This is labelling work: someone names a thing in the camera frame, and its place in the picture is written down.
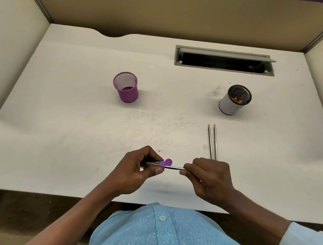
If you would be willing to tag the person's right hand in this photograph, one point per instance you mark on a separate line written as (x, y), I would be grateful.
(213, 181)

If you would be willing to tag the person's left hand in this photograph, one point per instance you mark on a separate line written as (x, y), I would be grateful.
(129, 179)

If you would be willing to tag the purple clear tube sharpener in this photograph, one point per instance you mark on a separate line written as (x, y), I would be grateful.
(164, 163)

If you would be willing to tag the black silver striped pencil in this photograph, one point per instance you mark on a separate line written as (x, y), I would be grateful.
(176, 167)
(215, 142)
(210, 142)

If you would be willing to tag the purple mesh pencil cup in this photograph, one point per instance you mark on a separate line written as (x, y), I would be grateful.
(128, 95)

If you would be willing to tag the person's left forearm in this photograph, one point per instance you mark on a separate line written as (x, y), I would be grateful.
(61, 229)

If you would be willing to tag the person's right forearm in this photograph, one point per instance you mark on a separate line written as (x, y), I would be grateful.
(258, 216)

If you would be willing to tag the light blue patterned shirt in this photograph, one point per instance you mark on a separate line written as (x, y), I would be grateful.
(159, 238)

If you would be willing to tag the white cup with black rim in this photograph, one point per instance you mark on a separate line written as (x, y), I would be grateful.
(228, 106)

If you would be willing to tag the tan back partition panel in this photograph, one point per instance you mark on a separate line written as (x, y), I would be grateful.
(169, 11)

